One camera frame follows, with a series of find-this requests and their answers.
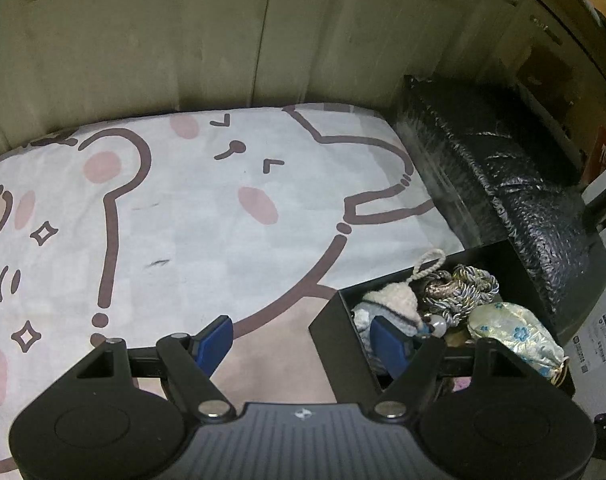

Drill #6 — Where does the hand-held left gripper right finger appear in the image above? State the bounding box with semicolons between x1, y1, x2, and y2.
370;319;529;420

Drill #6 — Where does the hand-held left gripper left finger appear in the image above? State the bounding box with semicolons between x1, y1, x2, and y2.
75;315;234;421

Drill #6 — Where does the grey crochet bunny toy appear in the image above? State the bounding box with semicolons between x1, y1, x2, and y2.
353;249;446;361

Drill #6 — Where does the black cardboard box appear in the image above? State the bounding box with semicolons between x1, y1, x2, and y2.
308;240;576;406

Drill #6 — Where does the grey twisted cord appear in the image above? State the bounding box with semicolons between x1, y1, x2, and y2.
423;265;500;328

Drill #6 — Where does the floral drawstring pouch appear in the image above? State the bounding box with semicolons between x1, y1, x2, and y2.
467;301;570;386

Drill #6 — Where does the white padded mailer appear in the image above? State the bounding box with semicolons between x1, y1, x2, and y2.
566;220;606;411

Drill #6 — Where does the cartoon printed blanket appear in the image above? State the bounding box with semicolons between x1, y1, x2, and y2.
0;102;466;476

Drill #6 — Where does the black bubble-wrap box lid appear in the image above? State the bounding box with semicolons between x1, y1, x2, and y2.
393;75;606;346

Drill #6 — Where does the red box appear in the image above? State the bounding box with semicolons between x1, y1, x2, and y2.
580;127;606;186

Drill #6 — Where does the cream cabinet door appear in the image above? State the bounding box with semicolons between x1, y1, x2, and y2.
503;0;584;111
0;0;274;161
253;0;514;111

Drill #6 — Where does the brown cardboard box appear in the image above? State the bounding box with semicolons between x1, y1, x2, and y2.
513;42;601;176

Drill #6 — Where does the grey countertop with wood edge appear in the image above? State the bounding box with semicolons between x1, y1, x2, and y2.
488;0;606;66

